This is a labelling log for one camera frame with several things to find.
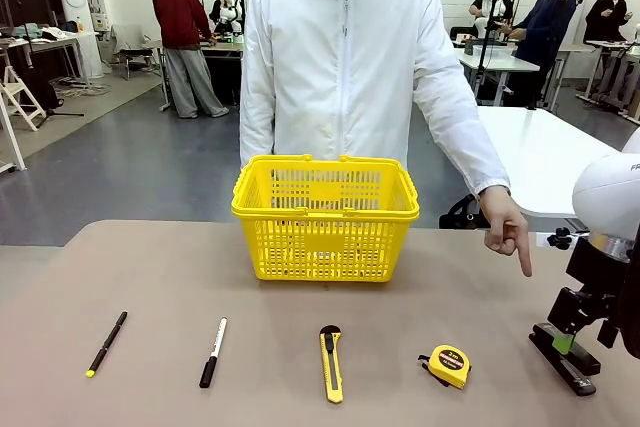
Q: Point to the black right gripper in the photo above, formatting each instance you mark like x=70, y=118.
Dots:
x=582, y=304

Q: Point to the black stapler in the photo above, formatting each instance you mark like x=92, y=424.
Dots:
x=576, y=371

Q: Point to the white marker with black cap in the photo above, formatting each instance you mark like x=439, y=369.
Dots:
x=214, y=352

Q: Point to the person's left forearm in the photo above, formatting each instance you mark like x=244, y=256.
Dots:
x=470, y=147

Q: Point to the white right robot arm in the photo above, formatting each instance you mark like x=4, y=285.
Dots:
x=605, y=187

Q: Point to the person's right forearm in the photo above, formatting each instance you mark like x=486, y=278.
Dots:
x=256, y=132

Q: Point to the yellow plastic shopping basket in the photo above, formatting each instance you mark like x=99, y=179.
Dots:
x=325, y=242

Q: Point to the person in navy jacket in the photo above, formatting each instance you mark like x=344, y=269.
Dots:
x=542, y=32

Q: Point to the person in black sweater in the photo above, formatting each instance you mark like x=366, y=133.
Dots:
x=606, y=17

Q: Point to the person in black t-shirt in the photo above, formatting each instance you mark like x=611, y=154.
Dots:
x=477, y=7

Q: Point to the person in white hooded jacket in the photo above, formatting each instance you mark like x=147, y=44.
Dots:
x=340, y=72

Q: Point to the person in red sweater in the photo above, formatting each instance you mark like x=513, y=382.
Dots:
x=180, y=22

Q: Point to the person's left hand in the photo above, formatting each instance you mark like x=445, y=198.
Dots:
x=500, y=222

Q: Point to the black clamp knob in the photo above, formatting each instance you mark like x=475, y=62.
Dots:
x=560, y=238

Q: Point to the yellow tape measure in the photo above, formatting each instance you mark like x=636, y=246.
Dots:
x=450, y=364

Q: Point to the black bag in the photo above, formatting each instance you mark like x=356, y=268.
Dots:
x=457, y=214

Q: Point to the large white table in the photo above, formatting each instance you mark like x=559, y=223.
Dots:
x=540, y=157

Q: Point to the yellow utility knife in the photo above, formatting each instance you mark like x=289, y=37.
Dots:
x=332, y=377

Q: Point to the white background work table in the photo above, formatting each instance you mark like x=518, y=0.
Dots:
x=495, y=63

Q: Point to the black tripod stand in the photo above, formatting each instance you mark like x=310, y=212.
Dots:
x=490, y=32

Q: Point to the black pen with yellow tip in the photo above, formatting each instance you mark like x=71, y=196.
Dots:
x=106, y=344

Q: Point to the grey metal chair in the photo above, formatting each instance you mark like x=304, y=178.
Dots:
x=132, y=49

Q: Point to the white tower air conditioner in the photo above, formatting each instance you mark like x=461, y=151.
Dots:
x=75, y=7

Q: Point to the cluttered grey background table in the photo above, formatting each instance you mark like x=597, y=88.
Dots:
x=50, y=42

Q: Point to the wooden step stool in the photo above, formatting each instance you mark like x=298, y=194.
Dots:
x=22, y=97

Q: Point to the white table leg frame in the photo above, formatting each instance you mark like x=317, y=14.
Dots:
x=12, y=142

